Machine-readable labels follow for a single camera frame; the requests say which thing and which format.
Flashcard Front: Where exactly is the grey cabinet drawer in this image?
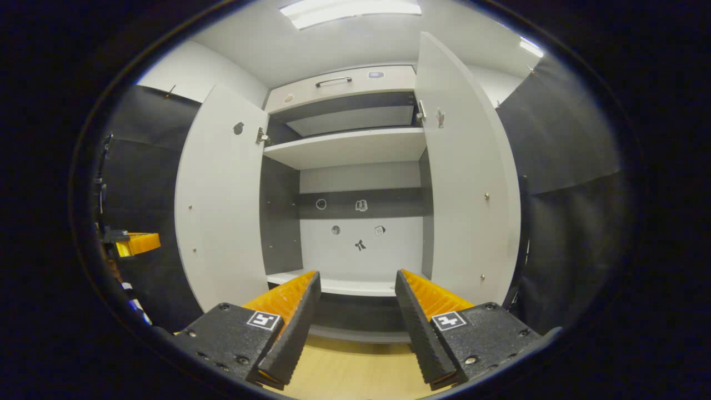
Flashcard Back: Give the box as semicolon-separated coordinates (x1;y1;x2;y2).
264;64;417;114

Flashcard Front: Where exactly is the large ceiling light panel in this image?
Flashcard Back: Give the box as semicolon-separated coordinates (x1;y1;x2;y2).
279;0;423;30

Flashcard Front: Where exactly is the grey cabinet door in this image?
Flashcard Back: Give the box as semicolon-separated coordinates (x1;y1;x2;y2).
174;83;271;313
414;32;522;307

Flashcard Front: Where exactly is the grey cabinet shelf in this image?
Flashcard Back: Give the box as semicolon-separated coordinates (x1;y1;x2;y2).
266;269;431;297
263;127;428;171

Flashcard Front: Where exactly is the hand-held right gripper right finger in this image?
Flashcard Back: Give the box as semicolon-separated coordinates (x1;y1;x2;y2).
394;269;542;391

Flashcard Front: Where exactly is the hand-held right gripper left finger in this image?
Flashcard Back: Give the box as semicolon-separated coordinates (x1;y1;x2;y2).
177;271;322;391

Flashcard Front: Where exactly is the small ceiling light panel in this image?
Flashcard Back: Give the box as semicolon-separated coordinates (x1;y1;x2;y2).
518;36;545;58

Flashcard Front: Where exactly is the grey double-door shoe cabinet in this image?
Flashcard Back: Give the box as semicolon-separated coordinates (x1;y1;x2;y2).
258;64;437;344

